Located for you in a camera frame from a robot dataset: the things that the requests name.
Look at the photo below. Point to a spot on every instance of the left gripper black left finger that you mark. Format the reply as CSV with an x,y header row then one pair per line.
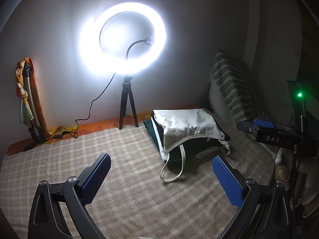
x,y
91,179

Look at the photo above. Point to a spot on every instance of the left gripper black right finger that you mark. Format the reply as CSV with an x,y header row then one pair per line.
x,y
231,180

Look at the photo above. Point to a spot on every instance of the white tank top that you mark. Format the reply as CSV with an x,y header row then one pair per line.
x,y
189,131

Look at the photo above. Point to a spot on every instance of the stack of folded clothes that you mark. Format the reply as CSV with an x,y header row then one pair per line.
x,y
159,134

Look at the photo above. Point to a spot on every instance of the right gloved hand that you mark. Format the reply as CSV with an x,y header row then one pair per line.
x,y
300,177

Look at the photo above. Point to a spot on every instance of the checkered beige blanket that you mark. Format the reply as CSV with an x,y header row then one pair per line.
x,y
132,200

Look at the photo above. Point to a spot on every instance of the yellow crumpled cloth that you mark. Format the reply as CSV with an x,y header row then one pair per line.
x,y
60,131

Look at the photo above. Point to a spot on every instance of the green striped pillow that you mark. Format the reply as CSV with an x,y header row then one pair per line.
x,y
232,95

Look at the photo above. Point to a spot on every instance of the folded tripod stand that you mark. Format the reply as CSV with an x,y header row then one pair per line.
x,y
34,126

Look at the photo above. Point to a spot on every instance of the colourful floral scarf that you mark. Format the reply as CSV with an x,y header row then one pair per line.
x,y
26,114

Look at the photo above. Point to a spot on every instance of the white ring light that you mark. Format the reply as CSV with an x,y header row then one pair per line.
x,y
125,39

